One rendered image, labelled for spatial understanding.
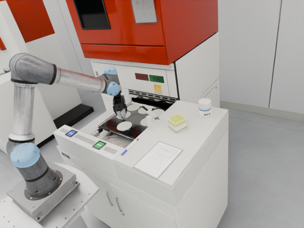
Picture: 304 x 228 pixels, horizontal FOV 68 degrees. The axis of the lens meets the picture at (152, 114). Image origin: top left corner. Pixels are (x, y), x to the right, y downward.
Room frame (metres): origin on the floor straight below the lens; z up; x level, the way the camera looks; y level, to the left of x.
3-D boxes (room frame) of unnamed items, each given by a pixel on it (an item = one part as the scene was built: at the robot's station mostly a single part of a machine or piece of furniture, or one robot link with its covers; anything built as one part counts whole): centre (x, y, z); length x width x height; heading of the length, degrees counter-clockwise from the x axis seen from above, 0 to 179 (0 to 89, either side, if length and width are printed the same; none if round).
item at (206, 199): (1.17, 0.13, 0.41); 0.97 x 0.64 x 0.82; 48
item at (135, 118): (1.31, 0.12, 0.90); 0.34 x 0.34 x 0.01; 48
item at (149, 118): (1.06, 0.01, 1.03); 0.06 x 0.04 x 0.13; 138
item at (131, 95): (1.47, -0.01, 0.89); 0.44 x 0.02 x 0.10; 48
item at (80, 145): (1.08, 0.41, 0.89); 0.55 x 0.09 x 0.14; 48
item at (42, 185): (0.85, 0.61, 0.95); 0.15 x 0.15 x 0.10
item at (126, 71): (1.60, 0.11, 1.02); 0.82 x 0.03 x 0.40; 48
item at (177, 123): (1.00, -0.12, 1.00); 0.07 x 0.07 x 0.07; 24
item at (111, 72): (1.33, 0.20, 1.21); 0.09 x 0.08 x 0.11; 127
